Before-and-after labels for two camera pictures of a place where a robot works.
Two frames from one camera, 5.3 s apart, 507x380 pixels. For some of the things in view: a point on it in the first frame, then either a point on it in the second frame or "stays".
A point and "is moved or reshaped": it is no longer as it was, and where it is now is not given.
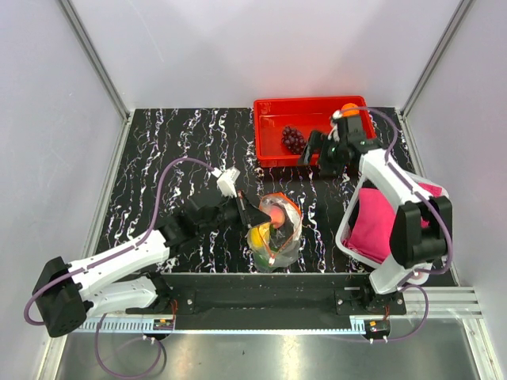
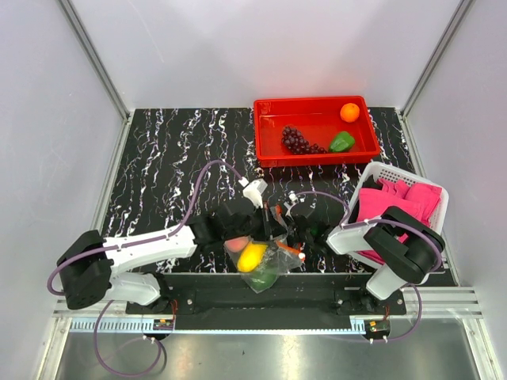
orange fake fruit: x=350 y=109 stays
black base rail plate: x=280 y=294 stays
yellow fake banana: x=260 y=235 is moved or reshaped
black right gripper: x=314 y=142 → x=292 y=221
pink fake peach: x=277 y=215 → x=236 y=244
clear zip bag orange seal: x=276 y=243 is moved or reshaped
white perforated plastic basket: x=347 y=247 stays
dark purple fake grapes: x=293 y=139 stays
